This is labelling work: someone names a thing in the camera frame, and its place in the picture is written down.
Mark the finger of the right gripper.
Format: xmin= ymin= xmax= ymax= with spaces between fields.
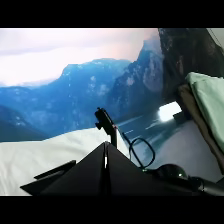
xmin=19 ymin=168 xmax=73 ymax=197
xmin=33 ymin=159 xmax=77 ymax=180

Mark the light green garment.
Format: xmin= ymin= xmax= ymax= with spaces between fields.
xmin=184 ymin=71 xmax=224 ymax=155

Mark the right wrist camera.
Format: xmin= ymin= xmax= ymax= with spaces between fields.
xmin=94 ymin=106 xmax=119 ymax=149

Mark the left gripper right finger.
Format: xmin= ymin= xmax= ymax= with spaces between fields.
xmin=106 ymin=141 xmax=176 ymax=197

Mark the white garment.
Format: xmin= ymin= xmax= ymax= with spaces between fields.
xmin=0 ymin=119 xmax=224 ymax=197

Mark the brown garment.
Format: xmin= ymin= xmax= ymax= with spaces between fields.
xmin=177 ymin=83 xmax=224 ymax=176

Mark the black cable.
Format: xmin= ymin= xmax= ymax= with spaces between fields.
xmin=121 ymin=131 xmax=157 ymax=170

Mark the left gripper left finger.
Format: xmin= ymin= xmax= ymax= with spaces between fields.
xmin=40 ymin=141 xmax=107 ymax=197

